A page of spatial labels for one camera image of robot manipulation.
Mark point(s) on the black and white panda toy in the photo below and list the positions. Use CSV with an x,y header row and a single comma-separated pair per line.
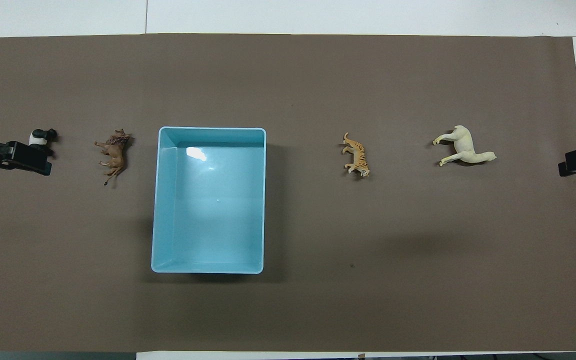
x,y
43,134

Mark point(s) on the brown lion toy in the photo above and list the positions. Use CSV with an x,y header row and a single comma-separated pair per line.
x,y
115,152

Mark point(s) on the cream white horse toy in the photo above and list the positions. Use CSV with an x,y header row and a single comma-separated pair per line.
x,y
463,145

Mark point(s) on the orange striped tiger toy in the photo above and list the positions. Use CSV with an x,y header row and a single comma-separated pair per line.
x,y
358,155

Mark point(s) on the light blue storage box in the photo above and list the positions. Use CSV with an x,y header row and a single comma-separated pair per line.
x,y
208,210

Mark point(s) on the brown table mat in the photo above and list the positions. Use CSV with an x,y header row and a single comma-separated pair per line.
x,y
318,310

